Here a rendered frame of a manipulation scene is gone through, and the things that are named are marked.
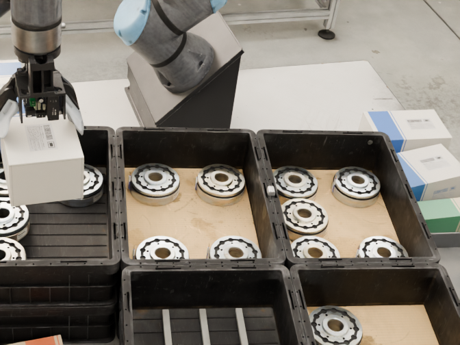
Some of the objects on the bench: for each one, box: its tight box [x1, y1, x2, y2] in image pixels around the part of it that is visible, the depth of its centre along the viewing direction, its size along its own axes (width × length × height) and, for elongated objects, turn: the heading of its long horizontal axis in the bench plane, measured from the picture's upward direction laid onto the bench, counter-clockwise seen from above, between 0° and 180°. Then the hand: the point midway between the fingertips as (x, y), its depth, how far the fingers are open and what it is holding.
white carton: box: [358, 110, 452, 153], centre depth 221 cm, size 20×12×9 cm, turn 94°
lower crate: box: [0, 277, 118, 345], centre depth 173 cm, size 40×30×12 cm
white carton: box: [396, 144, 460, 202], centre depth 209 cm, size 20×12×9 cm, turn 107°
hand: (37, 136), depth 147 cm, fingers closed on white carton, 13 cm apart
